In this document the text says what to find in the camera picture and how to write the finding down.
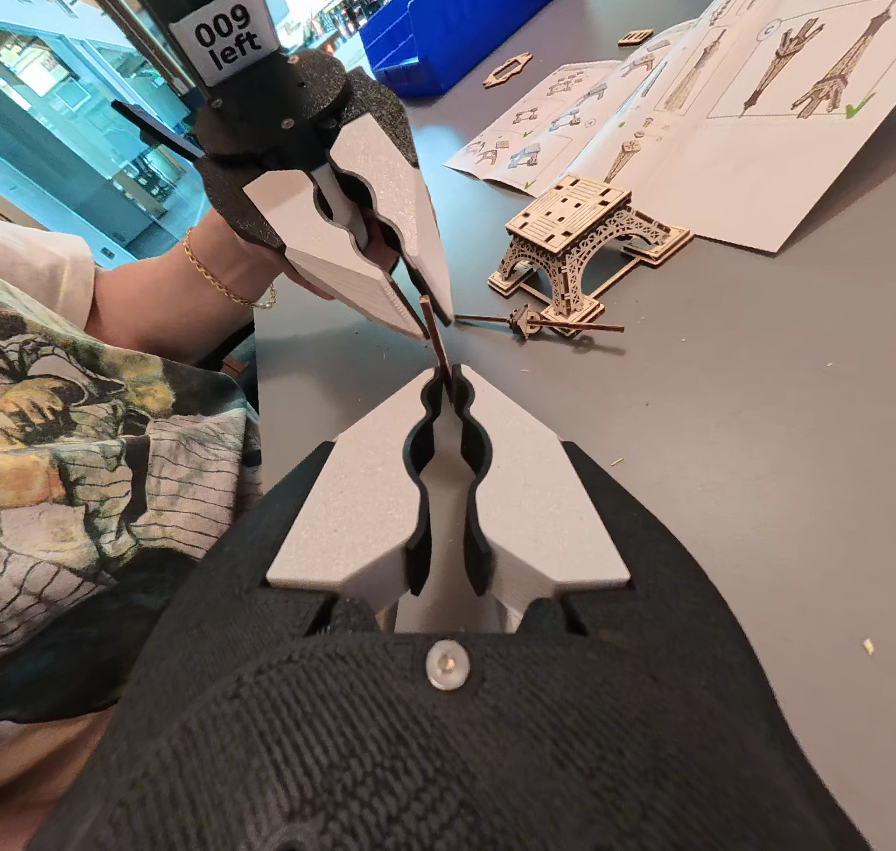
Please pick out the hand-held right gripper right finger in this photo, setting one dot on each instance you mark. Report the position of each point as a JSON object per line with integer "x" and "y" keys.
{"x": 553, "y": 515}

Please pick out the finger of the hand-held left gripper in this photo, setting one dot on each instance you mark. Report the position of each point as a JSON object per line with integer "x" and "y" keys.
{"x": 315, "y": 249}
{"x": 399, "y": 186}

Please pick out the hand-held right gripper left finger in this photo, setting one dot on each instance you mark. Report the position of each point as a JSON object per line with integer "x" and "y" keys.
{"x": 350, "y": 515}

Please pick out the thin dark wooden rod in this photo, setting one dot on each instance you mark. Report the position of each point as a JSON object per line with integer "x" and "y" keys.
{"x": 435, "y": 347}

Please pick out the person's left forearm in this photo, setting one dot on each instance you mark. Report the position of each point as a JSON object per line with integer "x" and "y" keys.
{"x": 154, "y": 312}

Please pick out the person's left hand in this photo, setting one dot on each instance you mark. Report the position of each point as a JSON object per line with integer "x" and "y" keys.
{"x": 245, "y": 263}

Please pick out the wooden tower base model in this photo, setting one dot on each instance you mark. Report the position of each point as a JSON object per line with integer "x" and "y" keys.
{"x": 567, "y": 211}

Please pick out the thin wooden spire piece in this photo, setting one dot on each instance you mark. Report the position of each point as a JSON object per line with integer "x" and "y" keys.
{"x": 521, "y": 322}

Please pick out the large blue storage bin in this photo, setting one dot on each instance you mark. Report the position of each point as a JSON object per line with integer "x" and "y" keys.
{"x": 476, "y": 18}

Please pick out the small slotted wooden piece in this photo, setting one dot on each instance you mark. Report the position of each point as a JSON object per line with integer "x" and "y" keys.
{"x": 635, "y": 38}

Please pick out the folded paper instruction sheet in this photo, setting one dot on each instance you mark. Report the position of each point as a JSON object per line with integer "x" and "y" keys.
{"x": 735, "y": 186}

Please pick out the small octagonal wooden frame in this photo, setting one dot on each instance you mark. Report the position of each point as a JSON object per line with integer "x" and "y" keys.
{"x": 488, "y": 81}

